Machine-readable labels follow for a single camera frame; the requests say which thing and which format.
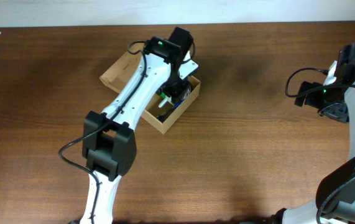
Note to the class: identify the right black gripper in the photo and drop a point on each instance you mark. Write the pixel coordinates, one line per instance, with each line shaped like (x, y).
(339, 114)

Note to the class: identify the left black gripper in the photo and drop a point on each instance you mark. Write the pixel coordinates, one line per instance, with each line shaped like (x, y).
(176, 89)

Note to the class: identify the blue ballpoint pen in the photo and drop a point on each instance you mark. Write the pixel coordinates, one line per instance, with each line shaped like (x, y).
(176, 105)

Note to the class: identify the brown cardboard box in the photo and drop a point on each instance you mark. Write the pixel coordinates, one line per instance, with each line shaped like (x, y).
(124, 75)

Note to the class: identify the black and white marker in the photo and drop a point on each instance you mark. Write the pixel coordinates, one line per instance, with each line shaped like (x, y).
(164, 106)

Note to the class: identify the white masking tape roll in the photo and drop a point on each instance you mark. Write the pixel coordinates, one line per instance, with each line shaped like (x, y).
(186, 91)

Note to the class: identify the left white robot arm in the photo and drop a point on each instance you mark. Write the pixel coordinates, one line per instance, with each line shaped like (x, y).
(108, 141)

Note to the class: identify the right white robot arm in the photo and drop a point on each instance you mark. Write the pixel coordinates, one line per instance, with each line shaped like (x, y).
(335, 197)

